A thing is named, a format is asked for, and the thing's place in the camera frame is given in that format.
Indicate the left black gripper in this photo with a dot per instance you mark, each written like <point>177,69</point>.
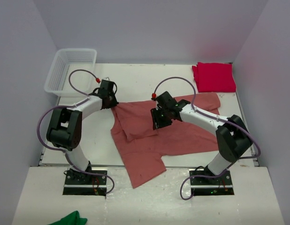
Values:
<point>114,103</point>

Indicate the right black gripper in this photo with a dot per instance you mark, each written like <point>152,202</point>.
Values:
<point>158,123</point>

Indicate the salmon pink t shirt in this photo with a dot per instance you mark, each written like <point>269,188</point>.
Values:
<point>141,147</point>

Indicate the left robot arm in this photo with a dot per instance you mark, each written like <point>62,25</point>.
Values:
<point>65,126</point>

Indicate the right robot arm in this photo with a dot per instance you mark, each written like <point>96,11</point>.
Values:
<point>231,134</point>

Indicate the white plastic basket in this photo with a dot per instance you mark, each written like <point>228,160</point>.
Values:
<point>70,67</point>

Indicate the folded red t shirt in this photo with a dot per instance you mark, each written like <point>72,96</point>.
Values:
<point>214,77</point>

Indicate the green cloth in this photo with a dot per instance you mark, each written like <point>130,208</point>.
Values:
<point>73,218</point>

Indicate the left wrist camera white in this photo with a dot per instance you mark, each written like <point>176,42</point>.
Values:
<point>98,80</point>

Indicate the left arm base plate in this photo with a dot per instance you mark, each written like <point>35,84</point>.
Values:
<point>77,183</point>

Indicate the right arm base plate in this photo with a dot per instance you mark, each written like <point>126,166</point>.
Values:
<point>212,187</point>

